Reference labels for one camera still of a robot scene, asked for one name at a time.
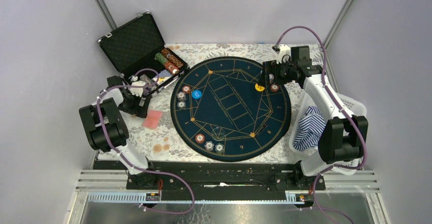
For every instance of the red chip stack bottom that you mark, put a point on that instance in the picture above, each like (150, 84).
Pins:
(200, 138)

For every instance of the blue white striped cloth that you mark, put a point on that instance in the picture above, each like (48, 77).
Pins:
(310, 129)

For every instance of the red chip stack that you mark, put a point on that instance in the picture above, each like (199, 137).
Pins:
(186, 89)
(274, 88)
(200, 138)

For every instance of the black aluminium chip case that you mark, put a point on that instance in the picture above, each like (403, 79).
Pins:
(131, 48)

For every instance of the playing card deck in case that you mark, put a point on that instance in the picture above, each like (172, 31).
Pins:
(162, 77)

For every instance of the blue yellow chip stack bottom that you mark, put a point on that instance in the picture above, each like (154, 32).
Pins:
(219, 148)

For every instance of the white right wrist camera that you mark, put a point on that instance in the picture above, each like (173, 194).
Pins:
(283, 51)

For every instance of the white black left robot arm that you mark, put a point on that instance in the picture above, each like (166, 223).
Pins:
(106, 129)

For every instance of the floral patterned tablecloth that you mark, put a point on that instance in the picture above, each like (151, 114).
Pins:
(164, 143)

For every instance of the yellow big blind button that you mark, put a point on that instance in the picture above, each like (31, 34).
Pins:
(259, 88)

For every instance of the green chip row in case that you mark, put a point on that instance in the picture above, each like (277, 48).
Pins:
(161, 58)

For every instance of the red chip row in case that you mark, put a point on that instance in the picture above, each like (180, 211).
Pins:
(171, 68)

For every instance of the clear dealer button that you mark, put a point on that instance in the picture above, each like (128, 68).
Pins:
(218, 134)

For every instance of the purple chip row in case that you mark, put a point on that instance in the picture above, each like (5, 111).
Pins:
(148, 82)

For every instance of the pink card deck box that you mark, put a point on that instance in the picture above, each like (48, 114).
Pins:
(152, 119)

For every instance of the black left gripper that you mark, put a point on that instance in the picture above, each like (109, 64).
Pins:
(137, 110)

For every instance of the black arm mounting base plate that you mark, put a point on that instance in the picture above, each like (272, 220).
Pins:
(203, 181)

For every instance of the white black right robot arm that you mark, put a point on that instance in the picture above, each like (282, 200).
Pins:
(342, 145)

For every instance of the round dark blue poker mat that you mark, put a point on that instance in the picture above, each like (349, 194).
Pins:
(253, 121)

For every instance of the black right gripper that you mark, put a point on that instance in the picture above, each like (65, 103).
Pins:
(271, 67)

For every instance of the blue small blind button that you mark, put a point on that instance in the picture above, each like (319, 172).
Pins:
(196, 94)

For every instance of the brown chip row in case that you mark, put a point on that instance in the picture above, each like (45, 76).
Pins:
(171, 58)

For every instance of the white plastic laundry basket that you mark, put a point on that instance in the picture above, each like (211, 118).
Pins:
(352, 106)

